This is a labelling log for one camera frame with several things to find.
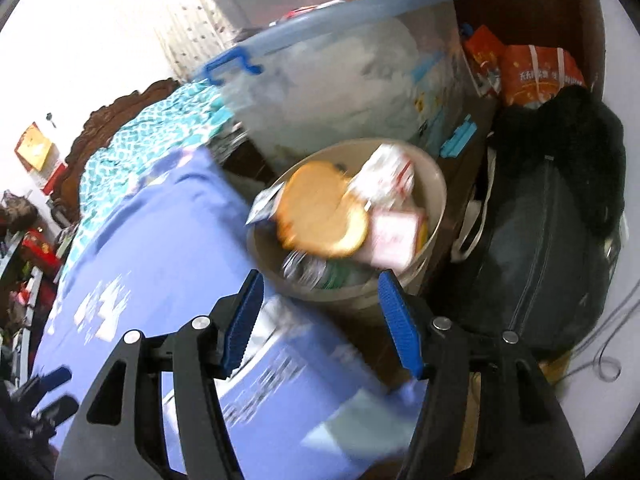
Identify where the clear storage box blue lid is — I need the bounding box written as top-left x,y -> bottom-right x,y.
192,0 -> 496,161

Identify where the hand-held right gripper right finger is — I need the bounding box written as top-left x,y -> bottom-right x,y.
377,269 -> 586,480

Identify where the red and white carton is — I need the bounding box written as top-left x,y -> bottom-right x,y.
347,144 -> 417,211

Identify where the beige trash bucket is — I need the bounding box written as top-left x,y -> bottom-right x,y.
246,137 -> 448,313

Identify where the red and yellow wall calendar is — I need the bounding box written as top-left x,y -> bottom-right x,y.
14,122 -> 68,196

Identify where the orange snack bag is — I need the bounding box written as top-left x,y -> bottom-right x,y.
500,45 -> 586,108
462,25 -> 506,98

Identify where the beige leaf print curtain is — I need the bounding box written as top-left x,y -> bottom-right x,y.
60,0 -> 241,86

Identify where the dark grey backpack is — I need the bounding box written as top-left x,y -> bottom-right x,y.
450,160 -> 613,356

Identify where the teal patterned quilt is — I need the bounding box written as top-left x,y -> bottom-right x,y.
60,82 -> 236,271

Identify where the brown handbag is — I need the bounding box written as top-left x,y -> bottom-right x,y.
0,192 -> 38,233

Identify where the pink and white packet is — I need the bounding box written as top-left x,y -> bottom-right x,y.
369,210 -> 426,267

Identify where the blue printed blanket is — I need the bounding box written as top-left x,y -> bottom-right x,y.
30,147 -> 431,480

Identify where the thin grey cable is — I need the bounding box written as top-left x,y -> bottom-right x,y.
565,295 -> 640,386

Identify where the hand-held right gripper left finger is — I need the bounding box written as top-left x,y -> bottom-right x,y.
54,269 -> 266,480

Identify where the grey metal shelf rack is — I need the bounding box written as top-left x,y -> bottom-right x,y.
0,230 -> 56,381

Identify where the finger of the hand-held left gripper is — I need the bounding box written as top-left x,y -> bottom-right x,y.
30,395 -> 80,428
15,366 -> 73,401

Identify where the carved wooden headboard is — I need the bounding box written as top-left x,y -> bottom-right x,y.
50,77 -> 183,221

